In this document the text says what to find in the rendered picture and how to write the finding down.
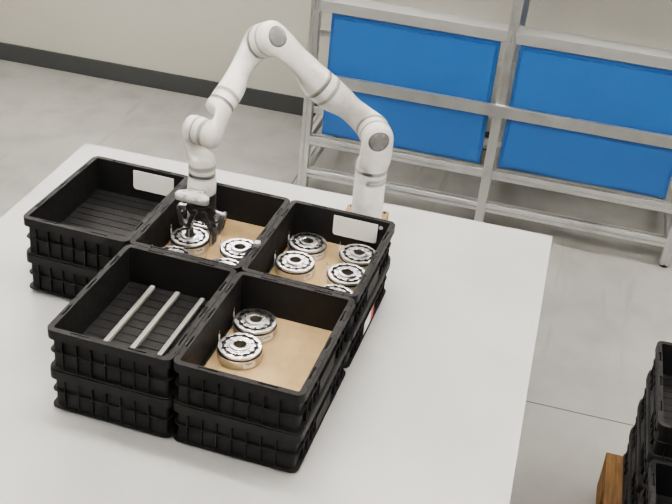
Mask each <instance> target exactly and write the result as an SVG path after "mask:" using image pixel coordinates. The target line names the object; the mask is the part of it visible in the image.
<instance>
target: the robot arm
mask: <svg viewBox="0 0 672 504"><path fill-rule="evenodd" d="M269 57H275V58H277V59H278V60H280V61H281V62H282V63H284V64H285V65H286V66H287V67H288V68H289V69H290V70H291V71H292V72H293V73H294V75H295V77H296V79H297V82H298V84H299V86H300V88H301V90H302V91H303V92H304V94H305V95H306V96H307V97H309V98H310V99H311V100H312V101H313V102H314V103H316V104H317V105H318V106H319V107H321V108H322V109H324V110H326V111H328V112H330V113H333V114H335V115H337V116H339V117H341V118H342V119H343V120H344V121H345V122H347V123H348V124H349V125H350V126H351V128H352V129H353V130H354V131H355V132H356V133H357V135H358V137H359V139H360V141H361V150H360V157H358V158H357V160H356V167H355V177H354V187H353V197H352V206H351V212H353V213H358V214H362V215H367V216H371V217H376V218H380V219H381V218H382V211H383V202H384V194H385V186H386V177H387V169H388V167H389V165H390V162H391V156H392V149H393V142H394V136H393V132H392V130H391V128H390V126H389V124H388V122H387V120H386V119H385V118H384V117H383V116H382V115H380V114H379V113H377V112H376V111H375V110H373V109H372V108H370V107H369V106H367V105H366V104H365V103H363V102H362V101H361V100H359V99H358V98H357V97H356V96H355V95H354V93H353V92H352V91H351V90H350V89H349V88H348V87H347V86H346V85H345V84H344V83H343V82H342V81H341V80H340V79H339V78H337V77H336V76H335V75H334V74H333V73H332V72H331V71H329V70H328V69H327V68H326V67H325V66H323V65H322V64H321V63H320V62H319V61H318V60H317V59H316V58H315V57H314V56H312V55H311V54H310V53H309V52H308V51H307V50H306V49H305V48H304V47H303V46H302V45H301V44H300V43H299V42H298V41H297V40H296V38H295V37H294V36H293V35H292V34H291V33H290V32H289V31H288V30H287V29H286V28H285V27H284V26H283V25H282V24H281V23H279V22H277V21H273V20H268V21H265V22H261V23H258V24H255V25H253V26H251V27H250V28H249V29H248V30H247V32H246V34H245V36H244V38H243V40H242V42H241V44H240V47H239V49H238V51H237V53H236V55H235V57H234V59H233V61H232V63H231V65H230V67H229V68H228V70H227V72H226V73H225V75H224V77H223V78H222V80H221V81H220V82H219V84H218V85H217V87H216V88H215V90H214V91H213V92H212V94H211V95H210V97H209V98H208V100H207V102H206V109H207V111H208V112H209V113H210V114H211V115H212V116H214V117H213V119H212V120H210V119H207V118H205V117H202V116H199V115H190V116H188V117H187V118H186V119H185V121H184V122H183V125H182V139H183V143H184V146H185V150H186V154H187V157H188V180H187V189H185V190H178V191H176V192H175V199H176V200H179V201H183V202H187V204H184V203H183V202H180V203H179V204H178V205H177V206H176V210H177V215H178V220H179V224H180V225H181V226H185V227H186V237H194V226H193V223H194V221H201V222H203V223H205V225H206V227H207V228H208V230H209V232H210V234H209V246H213V245H214V244H215V242H216V235H217V234H220V233H221V232H222V231H223V229H224V226H225V222H226V217H227V212H225V211H224V212H223V213H222V212H220V211H217V208H216V184H217V183H216V157H215V155H214V154H213V153H212V152H211V151H210V150H208V149H207V148H214V147H216V146H218V145H219V144H220V143H221V141H222V139H223V137H224V133H225V130H226V127H227V124H228V121H229V118H230V116H231V114H232V112H233V111H234V110H235V108H236V107H237V105H238V104H239V102H240V101H241V99H242V97H243V95H244V93H245V90H246V87H247V83H248V79H249V77H250V75H251V73H252V71H253V70H254V69H255V67H256V66H257V65H258V64H259V63H260V62H261V61H262V60H263V59H265V58H269ZM186 209H187V210H188V212H189V214H190V217H189V219H188V220H187V217H186V212H185V210H186ZM215 215H216V216H217V220H219V221H218V225H217V226H216V224H215V218H214V216H215Z"/></svg>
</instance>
